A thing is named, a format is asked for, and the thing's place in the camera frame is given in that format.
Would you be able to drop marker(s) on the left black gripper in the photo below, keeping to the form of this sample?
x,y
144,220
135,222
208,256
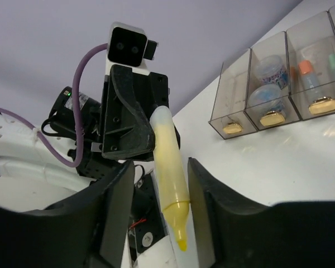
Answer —
x,y
118,127

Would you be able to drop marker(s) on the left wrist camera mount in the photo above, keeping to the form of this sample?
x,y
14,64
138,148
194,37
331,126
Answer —
x,y
129,47

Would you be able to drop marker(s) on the orange pen cap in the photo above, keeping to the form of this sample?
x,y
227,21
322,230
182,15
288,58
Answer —
x,y
305,67

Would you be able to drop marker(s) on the small clear blue jar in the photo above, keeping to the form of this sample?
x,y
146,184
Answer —
x,y
265,99

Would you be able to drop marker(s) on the orange tip marker pen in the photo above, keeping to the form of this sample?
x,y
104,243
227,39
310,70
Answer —
x,y
311,87

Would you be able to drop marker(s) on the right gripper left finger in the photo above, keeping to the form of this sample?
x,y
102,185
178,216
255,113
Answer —
x,y
87,229

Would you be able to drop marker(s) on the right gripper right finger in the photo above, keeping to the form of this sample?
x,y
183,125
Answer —
x,y
232,230

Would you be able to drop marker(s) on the yellow highlighter pen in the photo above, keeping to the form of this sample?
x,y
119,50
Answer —
x,y
173,190

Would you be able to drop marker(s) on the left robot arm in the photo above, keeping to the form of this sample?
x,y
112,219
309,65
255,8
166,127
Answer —
x,y
31,177

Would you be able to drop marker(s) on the smoky clear drawer organizer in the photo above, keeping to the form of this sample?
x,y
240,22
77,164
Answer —
x,y
312,39

